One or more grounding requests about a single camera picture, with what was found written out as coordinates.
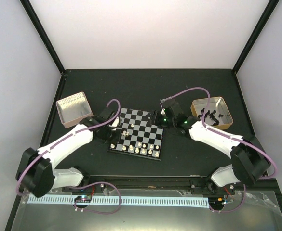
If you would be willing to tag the pile of black chess pieces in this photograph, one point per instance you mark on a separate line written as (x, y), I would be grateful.
(212, 115)

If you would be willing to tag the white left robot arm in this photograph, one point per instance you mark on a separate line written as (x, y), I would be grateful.
(37, 171)

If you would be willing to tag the black frame post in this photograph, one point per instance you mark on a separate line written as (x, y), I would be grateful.
(262, 21)
(42, 33)

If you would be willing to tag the light blue slotted cable duct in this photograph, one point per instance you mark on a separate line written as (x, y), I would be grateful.
(52, 199)

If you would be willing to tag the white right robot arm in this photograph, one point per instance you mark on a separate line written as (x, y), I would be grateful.
(248, 161)

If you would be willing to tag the pink metal tin box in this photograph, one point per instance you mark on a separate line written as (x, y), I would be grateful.
(73, 109)

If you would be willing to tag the black and white chessboard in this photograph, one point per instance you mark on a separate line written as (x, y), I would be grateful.
(142, 132)

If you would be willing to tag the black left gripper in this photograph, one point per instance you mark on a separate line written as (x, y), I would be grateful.
(116, 139)

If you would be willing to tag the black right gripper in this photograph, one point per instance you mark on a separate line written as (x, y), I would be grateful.
(157, 119)

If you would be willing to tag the gold metal tin tray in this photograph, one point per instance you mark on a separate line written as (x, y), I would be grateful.
(215, 103)

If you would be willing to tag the black frame post right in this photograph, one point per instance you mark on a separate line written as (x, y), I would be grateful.
(262, 21)

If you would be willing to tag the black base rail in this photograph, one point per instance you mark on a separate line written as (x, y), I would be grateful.
(198, 184)

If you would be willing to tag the white knight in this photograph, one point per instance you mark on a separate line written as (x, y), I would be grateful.
(125, 134)

